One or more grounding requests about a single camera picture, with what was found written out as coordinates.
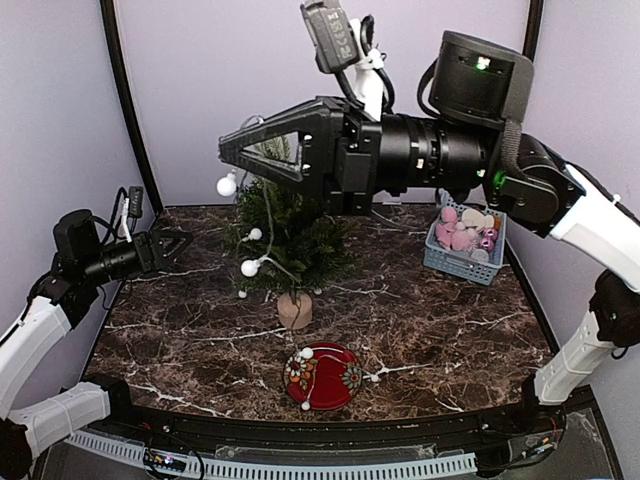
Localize light blue plastic basket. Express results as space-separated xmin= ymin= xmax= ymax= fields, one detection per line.
xmin=424 ymin=191 xmax=507 ymax=286

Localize white knitted ball ornament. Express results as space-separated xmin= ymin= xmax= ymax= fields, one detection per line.
xmin=471 ymin=248 xmax=490 ymax=263

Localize pink glitter bauble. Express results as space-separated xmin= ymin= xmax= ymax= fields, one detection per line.
xmin=479 ymin=238 xmax=495 ymax=251
xmin=483 ymin=228 xmax=498 ymax=241

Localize small green christmas tree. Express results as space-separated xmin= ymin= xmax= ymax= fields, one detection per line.
xmin=209 ymin=134 xmax=361 ymax=331

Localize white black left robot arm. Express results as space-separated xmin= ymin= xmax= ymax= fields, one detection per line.
xmin=1 ymin=209 xmax=193 ymax=479

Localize small circuit board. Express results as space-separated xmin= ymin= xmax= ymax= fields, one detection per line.
xmin=143 ymin=449 xmax=175 ymax=468

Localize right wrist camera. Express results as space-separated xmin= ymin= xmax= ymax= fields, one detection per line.
xmin=300 ymin=1 xmax=395 ymax=121

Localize black front rail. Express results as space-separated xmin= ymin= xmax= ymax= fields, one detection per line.
xmin=128 ymin=404 xmax=551 ymax=444

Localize pink felt ornament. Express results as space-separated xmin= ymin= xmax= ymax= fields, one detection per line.
xmin=435 ymin=224 xmax=471 ymax=251

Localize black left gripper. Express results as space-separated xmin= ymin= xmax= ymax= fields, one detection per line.
xmin=81 ymin=229 xmax=193 ymax=286

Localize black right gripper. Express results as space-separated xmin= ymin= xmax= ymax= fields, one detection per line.
xmin=215 ymin=89 xmax=494 ymax=212

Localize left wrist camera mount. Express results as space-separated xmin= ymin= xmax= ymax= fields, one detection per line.
xmin=111 ymin=186 xmax=144 ymax=243

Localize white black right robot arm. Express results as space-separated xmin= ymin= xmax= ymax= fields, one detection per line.
xmin=219 ymin=29 xmax=639 ymax=434

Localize pink fluffy pompom ornament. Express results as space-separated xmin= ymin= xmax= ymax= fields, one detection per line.
xmin=440 ymin=206 xmax=458 ymax=224

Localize red floral plate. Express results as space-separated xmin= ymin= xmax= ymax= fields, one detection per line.
xmin=282 ymin=342 xmax=364 ymax=412

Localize white ball string lights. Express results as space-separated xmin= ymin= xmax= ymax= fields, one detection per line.
xmin=215 ymin=115 xmax=381 ymax=412

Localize white slotted cable duct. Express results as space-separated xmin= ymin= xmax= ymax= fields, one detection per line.
xmin=64 ymin=429 xmax=477 ymax=479

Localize white felt ornament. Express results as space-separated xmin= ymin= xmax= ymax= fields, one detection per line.
xmin=461 ymin=208 xmax=495 ymax=230

